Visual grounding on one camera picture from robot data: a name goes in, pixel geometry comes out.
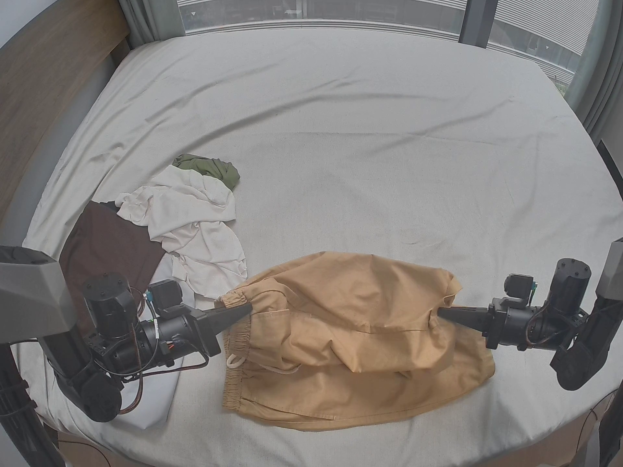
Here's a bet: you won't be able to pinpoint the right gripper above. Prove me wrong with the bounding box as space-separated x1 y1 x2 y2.
487 297 536 350

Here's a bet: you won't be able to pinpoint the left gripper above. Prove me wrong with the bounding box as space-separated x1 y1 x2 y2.
156 306 224 361

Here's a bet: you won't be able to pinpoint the tan shorts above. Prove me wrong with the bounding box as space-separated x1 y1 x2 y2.
214 251 496 432

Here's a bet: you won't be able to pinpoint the bed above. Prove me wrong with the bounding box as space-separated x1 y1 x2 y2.
0 0 623 467

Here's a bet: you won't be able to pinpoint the pale grey garment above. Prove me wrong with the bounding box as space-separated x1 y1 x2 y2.
114 258 195 429

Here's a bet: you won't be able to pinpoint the cream white garment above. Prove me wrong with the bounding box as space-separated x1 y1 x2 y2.
116 166 249 305

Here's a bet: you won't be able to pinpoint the brown garment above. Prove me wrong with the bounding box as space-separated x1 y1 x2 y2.
58 202 166 307

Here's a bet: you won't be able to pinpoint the green garment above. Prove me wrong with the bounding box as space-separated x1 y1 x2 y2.
173 154 241 192

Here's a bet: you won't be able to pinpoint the grey-green curtain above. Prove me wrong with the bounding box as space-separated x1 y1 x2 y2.
565 0 623 140
104 0 188 50

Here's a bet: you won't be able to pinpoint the window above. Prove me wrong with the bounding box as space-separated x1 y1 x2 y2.
165 0 604 86

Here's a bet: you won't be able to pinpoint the black cable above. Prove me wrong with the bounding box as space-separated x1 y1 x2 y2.
146 351 211 374

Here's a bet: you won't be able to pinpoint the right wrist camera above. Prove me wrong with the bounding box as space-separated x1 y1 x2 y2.
504 273 537 310

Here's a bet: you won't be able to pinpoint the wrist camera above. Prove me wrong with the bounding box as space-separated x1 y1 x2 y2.
148 280 184 318
504 273 537 310

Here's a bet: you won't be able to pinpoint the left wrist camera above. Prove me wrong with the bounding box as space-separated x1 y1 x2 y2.
148 280 184 318

